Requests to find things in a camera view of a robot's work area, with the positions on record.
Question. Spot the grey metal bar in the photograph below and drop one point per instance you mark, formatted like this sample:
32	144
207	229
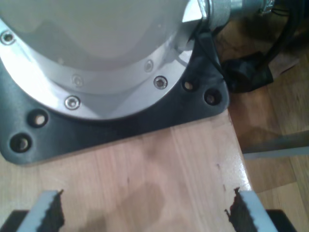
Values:
277	147

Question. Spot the black tape wad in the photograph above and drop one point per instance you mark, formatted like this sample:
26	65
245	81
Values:
243	72

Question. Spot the silver metal connector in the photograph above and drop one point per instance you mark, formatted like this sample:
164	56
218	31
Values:
222	12

